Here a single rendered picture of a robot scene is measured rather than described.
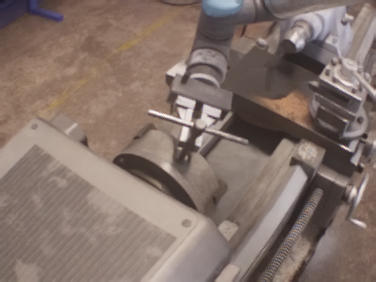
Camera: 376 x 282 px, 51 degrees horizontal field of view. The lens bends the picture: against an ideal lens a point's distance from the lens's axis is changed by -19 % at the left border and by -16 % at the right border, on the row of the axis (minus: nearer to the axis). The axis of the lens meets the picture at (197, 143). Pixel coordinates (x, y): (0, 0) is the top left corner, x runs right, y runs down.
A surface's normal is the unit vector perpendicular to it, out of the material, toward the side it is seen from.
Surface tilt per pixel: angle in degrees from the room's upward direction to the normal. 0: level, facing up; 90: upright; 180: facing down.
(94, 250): 0
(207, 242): 45
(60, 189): 0
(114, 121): 0
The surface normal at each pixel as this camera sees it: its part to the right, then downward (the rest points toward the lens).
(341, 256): 0.05, -0.69
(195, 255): 0.63, -0.19
